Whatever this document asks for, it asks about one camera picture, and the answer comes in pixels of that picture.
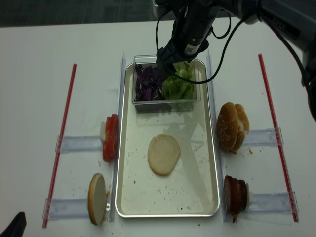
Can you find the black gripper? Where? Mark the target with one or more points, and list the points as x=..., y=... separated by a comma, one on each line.
x=174, y=52

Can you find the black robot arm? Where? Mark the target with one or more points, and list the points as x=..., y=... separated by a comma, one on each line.
x=292, y=21

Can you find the green lettuce pile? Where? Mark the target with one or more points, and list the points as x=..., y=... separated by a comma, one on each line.
x=174, y=88

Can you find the rear tomato slice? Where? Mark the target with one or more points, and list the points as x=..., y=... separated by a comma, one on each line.
x=114, y=130

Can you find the front meat patty slice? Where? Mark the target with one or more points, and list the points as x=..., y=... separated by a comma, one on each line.
x=230, y=194

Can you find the meat patty slice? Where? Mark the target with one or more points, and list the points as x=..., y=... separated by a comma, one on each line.
x=230, y=194
x=241, y=195

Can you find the rear meat patty slice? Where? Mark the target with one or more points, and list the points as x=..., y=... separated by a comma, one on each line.
x=241, y=195

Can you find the white block by meat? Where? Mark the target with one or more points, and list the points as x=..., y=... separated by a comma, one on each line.
x=249, y=200

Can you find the purple cabbage pile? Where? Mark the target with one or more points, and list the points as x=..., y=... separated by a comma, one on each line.
x=148, y=86

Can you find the clear plastic container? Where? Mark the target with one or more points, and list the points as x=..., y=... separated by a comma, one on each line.
x=160, y=106

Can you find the sesame bun top front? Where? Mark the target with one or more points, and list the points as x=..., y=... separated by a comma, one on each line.
x=227, y=126

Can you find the sesame bun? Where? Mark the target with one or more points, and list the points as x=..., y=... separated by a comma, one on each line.
x=243, y=127
x=227, y=126

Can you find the bun bottom on tray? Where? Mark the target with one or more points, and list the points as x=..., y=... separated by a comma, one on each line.
x=163, y=154

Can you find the white block by tomatoes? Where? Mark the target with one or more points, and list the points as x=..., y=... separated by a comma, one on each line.
x=102, y=134

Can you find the sesame bun rear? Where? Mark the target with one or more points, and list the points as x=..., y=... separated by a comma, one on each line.
x=243, y=127

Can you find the white metal tray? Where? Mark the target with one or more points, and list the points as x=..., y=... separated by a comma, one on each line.
x=191, y=189

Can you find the right long clear divider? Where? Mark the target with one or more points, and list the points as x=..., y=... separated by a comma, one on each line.
x=211, y=91

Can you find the long clear divider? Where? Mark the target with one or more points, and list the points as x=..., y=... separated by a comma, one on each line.
x=211, y=91
x=112, y=210

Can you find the left long clear divider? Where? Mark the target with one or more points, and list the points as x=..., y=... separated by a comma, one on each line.
x=112, y=210

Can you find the upright bun half left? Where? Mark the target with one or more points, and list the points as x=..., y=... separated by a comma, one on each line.
x=96, y=200

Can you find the left red strip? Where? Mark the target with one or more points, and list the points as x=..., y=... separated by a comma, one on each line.
x=57, y=153

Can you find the red strip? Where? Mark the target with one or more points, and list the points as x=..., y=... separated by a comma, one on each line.
x=57, y=153
x=280, y=148

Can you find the right red strip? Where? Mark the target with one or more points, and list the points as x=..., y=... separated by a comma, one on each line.
x=280, y=148

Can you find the black object bottom left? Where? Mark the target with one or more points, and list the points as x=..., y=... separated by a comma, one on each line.
x=16, y=227

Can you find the left upper clear rail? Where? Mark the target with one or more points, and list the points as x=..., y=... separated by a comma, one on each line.
x=78, y=144

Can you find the clear rail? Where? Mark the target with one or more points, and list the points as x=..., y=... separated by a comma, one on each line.
x=65, y=209
x=266, y=137
x=271, y=203
x=78, y=144

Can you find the right upper clear rail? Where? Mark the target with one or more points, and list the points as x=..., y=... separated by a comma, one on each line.
x=266, y=137

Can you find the left lower clear rail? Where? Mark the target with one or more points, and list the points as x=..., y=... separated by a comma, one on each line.
x=65, y=209

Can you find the right lower clear rail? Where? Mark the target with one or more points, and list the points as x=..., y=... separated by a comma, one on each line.
x=271, y=203

